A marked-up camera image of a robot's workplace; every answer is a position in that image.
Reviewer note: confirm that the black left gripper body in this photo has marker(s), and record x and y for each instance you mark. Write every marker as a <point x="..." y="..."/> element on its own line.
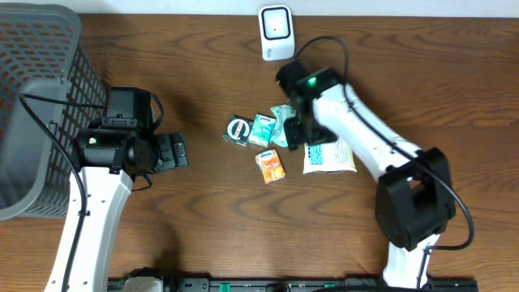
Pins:
<point x="165" y="150"/>

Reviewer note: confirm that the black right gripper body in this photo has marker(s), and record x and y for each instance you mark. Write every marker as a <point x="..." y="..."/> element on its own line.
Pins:
<point x="302" y="128"/>

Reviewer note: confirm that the green wet wipes pack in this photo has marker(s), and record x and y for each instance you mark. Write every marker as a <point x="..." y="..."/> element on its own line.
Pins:
<point x="281" y="113"/>

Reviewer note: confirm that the small green wipes pack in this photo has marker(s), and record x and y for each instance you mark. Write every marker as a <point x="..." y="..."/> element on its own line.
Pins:
<point x="261" y="130"/>

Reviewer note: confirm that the orange tissue pack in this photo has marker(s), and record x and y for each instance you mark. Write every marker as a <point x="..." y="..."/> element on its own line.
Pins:
<point x="270" y="166"/>

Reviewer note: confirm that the roll of tape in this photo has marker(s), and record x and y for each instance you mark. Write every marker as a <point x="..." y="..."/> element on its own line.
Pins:
<point x="238" y="130"/>

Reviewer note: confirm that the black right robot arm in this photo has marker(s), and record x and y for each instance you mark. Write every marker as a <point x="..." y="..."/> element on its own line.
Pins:
<point x="412" y="202"/>

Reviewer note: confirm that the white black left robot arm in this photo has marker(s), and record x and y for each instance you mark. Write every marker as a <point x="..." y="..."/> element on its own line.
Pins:
<point x="102" y="178"/>

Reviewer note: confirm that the white barcode scanner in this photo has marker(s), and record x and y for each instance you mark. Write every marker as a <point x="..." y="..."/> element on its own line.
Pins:
<point x="276" y="32"/>

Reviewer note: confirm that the black plastic mesh basket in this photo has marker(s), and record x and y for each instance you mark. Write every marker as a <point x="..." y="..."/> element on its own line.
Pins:
<point x="49" y="91"/>

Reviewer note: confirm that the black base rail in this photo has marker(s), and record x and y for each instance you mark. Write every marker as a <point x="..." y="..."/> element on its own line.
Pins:
<point x="207" y="285"/>

